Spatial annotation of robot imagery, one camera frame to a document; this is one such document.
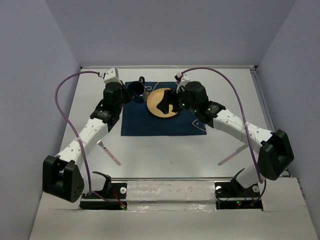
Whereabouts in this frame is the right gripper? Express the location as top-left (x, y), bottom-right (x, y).
top-left (156, 85), bottom-right (198, 114)

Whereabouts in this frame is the dark blue mug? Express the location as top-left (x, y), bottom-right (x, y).
top-left (127, 76), bottom-right (147, 103)

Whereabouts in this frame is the tan wooden plate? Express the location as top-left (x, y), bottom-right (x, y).
top-left (146, 88), bottom-right (178, 119)

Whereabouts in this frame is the blue whale cloth placemat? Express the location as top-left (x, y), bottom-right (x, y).
top-left (120, 80), bottom-right (208, 137)

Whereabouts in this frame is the pink handled fork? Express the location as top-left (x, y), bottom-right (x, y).
top-left (97, 140), bottom-right (121, 166)

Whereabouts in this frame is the pink handled knife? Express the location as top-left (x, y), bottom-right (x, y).
top-left (218, 145), bottom-right (248, 166)

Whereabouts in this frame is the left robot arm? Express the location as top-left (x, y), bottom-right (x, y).
top-left (42, 81), bottom-right (131, 203)

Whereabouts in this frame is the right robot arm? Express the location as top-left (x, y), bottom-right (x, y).
top-left (156, 81), bottom-right (294, 196)

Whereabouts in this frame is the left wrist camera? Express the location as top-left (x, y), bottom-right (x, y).
top-left (103, 67), bottom-right (122, 84)

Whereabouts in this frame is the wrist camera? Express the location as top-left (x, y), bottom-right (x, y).
top-left (103, 67), bottom-right (122, 84)
top-left (174, 72), bottom-right (191, 93)

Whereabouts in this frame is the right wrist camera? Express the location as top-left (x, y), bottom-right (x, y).
top-left (174, 72), bottom-right (191, 93)

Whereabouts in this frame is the metal rail at table front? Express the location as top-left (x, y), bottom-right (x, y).
top-left (111, 177), bottom-right (232, 182)

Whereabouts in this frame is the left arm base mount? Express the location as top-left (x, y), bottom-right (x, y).
top-left (79, 182), bottom-right (128, 211)

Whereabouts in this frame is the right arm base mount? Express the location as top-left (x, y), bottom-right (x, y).
top-left (214, 181), bottom-right (263, 210)

